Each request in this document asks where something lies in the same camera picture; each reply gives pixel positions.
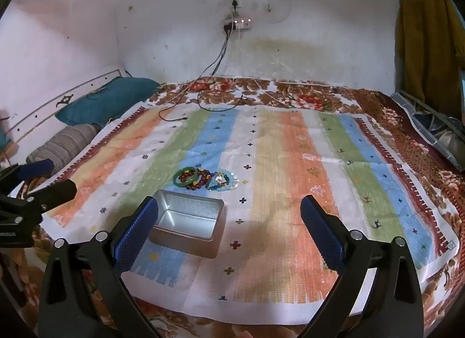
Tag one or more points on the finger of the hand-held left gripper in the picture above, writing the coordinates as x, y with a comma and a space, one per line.
36, 168
60, 191

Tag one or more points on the wall socket with plug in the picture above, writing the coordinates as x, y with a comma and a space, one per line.
235, 2

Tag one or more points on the colourful striped mat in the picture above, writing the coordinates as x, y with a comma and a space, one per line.
276, 163

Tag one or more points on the green bangle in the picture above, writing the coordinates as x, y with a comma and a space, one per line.
177, 179

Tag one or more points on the white power strip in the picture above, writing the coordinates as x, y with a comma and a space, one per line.
241, 25

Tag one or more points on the mustard yellow garment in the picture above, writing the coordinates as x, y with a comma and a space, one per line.
421, 33

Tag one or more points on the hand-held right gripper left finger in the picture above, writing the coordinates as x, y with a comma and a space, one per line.
136, 236

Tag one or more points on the silver metal tin box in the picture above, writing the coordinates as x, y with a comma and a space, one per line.
189, 222

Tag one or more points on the clear plastic storage box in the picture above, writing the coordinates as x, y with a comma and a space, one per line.
417, 120

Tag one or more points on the teal pillow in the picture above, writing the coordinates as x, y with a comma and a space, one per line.
109, 100

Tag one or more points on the white headboard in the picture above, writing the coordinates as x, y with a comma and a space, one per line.
43, 107

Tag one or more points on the grey striped pillow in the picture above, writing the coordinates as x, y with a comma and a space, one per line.
69, 142

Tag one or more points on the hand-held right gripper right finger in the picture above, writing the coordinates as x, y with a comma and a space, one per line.
321, 232

